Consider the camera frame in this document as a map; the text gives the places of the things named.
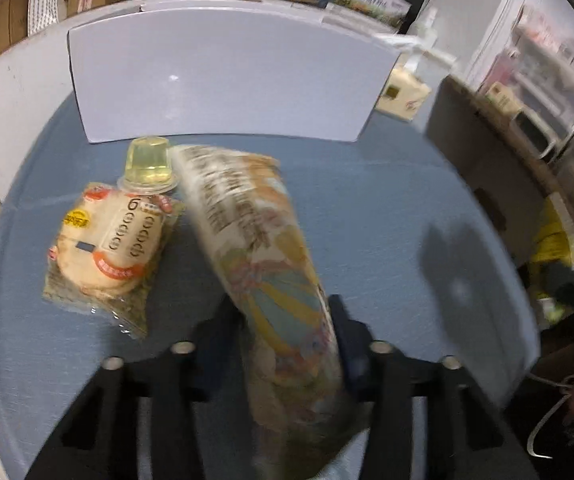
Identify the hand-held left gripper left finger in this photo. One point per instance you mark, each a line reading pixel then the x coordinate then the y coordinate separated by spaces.
pixel 212 355

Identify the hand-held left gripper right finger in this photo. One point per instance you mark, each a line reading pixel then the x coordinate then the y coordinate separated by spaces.
pixel 354 360

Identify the long white printed snack packet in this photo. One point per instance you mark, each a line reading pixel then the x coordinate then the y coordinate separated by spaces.
pixel 277 285

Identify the white cardboard box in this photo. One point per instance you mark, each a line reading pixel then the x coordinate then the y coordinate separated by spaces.
pixel 227 75

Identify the round rice cracker packet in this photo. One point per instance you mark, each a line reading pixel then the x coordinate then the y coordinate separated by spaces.
pixel 112 245

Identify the wooden side shelf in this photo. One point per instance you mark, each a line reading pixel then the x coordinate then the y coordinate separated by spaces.
pixel 482 160

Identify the grey and white desk clock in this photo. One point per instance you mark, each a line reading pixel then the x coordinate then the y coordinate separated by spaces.
pixel 534 132

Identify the yellow jelly cup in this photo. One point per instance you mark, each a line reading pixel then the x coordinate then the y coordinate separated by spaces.
pixel 149 165

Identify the cream box with green print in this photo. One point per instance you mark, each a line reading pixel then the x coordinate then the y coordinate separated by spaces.
pixel 502 100

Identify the white drawer organizer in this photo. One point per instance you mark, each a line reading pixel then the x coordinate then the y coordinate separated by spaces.
pixel 552 55

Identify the yellow tissue pack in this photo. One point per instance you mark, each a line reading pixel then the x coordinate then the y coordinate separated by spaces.
pixel 402 95

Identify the white plastic bottle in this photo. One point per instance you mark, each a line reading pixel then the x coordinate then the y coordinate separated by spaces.
pixel 428 25

